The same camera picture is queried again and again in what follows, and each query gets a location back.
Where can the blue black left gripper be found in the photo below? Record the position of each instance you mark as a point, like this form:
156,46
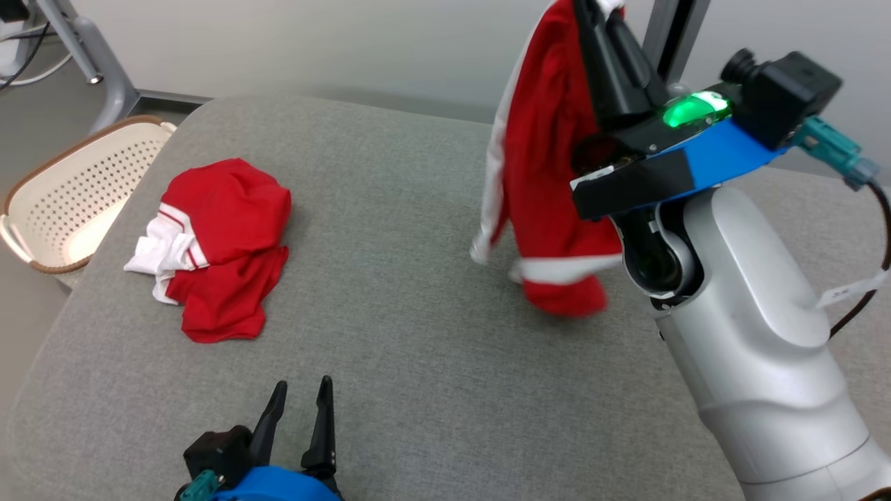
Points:
278,483

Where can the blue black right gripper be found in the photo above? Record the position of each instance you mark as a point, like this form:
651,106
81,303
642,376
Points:
717,153

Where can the red basketball jersey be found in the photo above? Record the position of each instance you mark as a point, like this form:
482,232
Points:
543,139

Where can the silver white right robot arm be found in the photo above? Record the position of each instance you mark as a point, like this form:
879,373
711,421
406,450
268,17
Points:
752,348

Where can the crumpled red white garment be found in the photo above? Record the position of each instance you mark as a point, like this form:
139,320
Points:
230,209

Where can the cream perforated laundry basket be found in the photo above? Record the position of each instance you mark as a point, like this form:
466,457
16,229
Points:
76,188

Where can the grey metal stand leg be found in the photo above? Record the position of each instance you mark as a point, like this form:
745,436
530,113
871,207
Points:
104,69

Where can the grey metal post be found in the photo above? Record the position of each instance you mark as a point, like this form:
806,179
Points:
672,35

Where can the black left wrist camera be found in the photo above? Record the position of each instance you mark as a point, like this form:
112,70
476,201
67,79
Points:
219,452

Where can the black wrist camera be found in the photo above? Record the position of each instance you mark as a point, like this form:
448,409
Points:
793,97
219,452

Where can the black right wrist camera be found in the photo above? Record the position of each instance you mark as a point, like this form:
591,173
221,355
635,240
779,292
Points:
793,97

